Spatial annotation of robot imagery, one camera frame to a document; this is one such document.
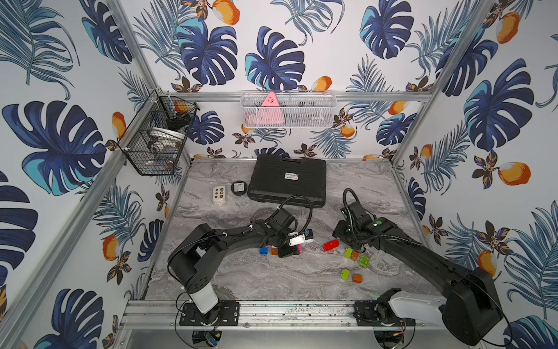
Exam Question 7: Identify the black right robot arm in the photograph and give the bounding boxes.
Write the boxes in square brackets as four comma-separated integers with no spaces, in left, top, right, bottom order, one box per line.
[333,188,508,346]

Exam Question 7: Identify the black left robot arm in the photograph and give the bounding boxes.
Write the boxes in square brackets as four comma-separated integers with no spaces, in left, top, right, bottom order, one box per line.
[167,195,313,326]

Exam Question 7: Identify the green lego brick middle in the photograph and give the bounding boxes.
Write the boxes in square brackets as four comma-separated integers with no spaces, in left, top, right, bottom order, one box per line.
[344,248,353,259]

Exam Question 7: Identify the green lego brick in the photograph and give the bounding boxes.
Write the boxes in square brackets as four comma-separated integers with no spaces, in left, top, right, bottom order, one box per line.
[359,256,370,268]
[340,269,350,281]
[344,248,353,259]

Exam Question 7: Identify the red lego brick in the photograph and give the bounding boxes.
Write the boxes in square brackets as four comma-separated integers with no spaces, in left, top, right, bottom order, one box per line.
[323,240,340,252]

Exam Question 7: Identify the green lego brick right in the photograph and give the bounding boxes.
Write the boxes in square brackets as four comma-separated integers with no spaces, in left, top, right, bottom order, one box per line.
[359,256,370,268]

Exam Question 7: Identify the green lego brick front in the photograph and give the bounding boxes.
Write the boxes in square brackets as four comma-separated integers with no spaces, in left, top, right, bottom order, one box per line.
[340,269,350,281]

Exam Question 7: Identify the orange lego brick front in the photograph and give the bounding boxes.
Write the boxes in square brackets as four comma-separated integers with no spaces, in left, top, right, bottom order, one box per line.
[352,274,363,284]

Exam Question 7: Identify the black plastic tool case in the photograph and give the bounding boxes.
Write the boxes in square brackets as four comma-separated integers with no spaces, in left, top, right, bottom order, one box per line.
[247,154,327,208]

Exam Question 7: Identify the black round tape roll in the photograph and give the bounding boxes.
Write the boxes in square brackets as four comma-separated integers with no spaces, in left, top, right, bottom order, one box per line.
[231,180,248,196]

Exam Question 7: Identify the white button control box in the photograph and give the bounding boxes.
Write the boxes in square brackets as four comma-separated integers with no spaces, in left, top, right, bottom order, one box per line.
[212,186,227,206]

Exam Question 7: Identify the pink triangle object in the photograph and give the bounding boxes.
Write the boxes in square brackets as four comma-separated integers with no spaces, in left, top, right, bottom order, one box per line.
[254,92,285,127]

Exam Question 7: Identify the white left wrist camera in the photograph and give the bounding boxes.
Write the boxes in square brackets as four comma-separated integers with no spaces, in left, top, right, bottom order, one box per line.
[289,229,314,247]

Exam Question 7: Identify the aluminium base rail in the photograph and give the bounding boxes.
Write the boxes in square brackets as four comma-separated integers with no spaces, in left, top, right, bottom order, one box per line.
[120,300,445,330]

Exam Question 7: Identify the black wire basket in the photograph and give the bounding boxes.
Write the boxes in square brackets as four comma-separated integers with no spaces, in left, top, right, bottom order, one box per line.
[118,90,200,176]

